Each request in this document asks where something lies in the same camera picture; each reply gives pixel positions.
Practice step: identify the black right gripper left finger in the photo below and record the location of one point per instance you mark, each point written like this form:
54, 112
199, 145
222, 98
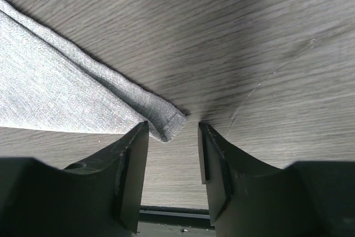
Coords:
99, 195

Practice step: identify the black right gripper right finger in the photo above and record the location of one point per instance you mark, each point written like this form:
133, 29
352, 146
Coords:
248, 197

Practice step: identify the grey cloth napkin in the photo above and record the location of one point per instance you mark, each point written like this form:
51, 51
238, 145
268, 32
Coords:
48, 83

